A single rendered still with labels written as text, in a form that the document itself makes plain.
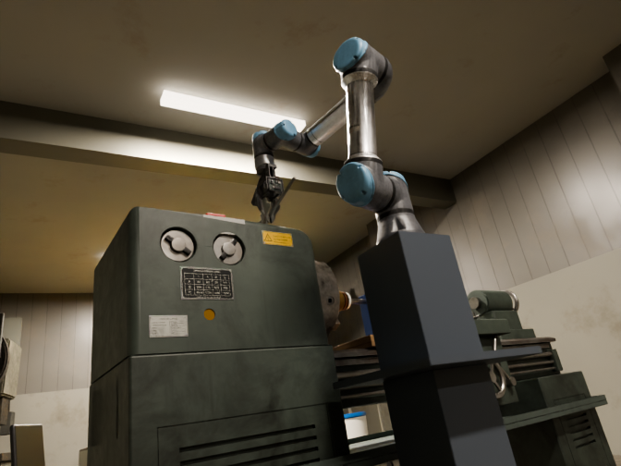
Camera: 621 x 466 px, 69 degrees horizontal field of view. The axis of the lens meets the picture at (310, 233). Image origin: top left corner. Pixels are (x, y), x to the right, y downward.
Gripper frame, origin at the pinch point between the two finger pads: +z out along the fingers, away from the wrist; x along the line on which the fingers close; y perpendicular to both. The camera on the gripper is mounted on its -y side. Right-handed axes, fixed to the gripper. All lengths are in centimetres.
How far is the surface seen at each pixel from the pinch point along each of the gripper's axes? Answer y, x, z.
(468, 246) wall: -164, 370, -88
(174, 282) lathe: 14, -40, 29
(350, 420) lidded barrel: -224, 200, 74
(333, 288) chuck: 3.7, 20.7, 26.1
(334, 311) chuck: 1.6, 21.0, 33.6
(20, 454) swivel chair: -281, -52, 59
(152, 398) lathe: 14, -46, 57
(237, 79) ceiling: -111, 58, -176
